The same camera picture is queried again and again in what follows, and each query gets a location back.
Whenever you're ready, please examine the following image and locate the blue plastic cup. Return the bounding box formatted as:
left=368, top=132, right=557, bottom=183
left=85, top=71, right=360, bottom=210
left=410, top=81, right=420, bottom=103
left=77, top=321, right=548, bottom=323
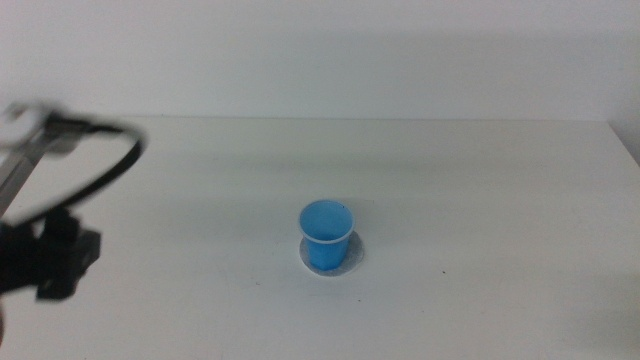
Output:
left=298, top=199, right=356, bottom=272

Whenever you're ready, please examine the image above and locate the round grey cup mat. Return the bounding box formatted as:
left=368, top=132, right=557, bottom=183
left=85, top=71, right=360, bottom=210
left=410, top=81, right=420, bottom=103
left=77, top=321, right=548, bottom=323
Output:
left=298, top=229, right=365, bottom=277

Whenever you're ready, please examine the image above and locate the black looped cable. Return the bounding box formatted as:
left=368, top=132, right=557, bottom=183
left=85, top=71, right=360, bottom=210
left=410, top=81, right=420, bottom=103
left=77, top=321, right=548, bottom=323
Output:
left=4, top=117, right=147, bottom=226

